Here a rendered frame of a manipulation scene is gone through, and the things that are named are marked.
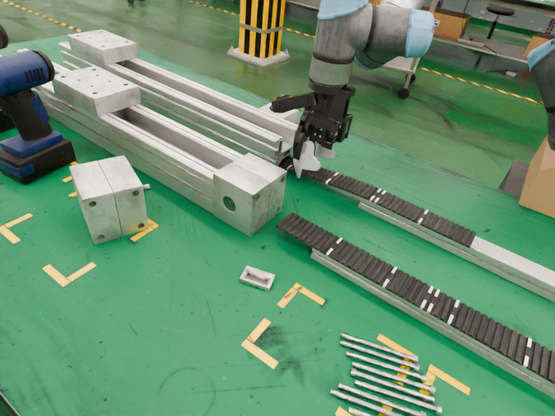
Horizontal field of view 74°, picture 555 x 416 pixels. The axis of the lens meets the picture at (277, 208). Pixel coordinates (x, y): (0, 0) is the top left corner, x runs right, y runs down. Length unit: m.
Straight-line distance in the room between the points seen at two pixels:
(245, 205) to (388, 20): 0.38
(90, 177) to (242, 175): 0.24
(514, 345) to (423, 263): 0.19
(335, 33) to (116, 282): 0.53
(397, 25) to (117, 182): 0.52
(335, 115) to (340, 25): 0.16
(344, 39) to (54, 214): 0.59
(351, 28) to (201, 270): 0.46
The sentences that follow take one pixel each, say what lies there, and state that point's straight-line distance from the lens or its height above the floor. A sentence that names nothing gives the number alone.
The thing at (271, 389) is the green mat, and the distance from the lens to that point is 0.51.
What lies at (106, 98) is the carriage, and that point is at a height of 0.90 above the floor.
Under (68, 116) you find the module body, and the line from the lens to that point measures 1.03.
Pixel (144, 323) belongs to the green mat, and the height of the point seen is 0.78.
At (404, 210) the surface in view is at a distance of 0.76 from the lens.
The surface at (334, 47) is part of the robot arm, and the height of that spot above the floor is 1.07.
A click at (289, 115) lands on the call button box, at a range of 0.97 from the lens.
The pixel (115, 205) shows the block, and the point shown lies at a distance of 0.64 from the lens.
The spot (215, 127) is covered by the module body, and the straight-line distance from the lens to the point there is 0.90.
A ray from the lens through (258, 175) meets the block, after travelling 0.66.
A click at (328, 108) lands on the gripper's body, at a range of 0.74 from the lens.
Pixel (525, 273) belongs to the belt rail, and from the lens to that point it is 0.76.
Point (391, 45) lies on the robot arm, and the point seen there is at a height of 1.08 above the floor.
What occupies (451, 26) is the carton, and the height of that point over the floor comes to 0.35.
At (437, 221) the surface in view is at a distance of 0.77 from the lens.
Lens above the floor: 1.24
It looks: 39 degrees down
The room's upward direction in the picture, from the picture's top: 8 degrees clockwise
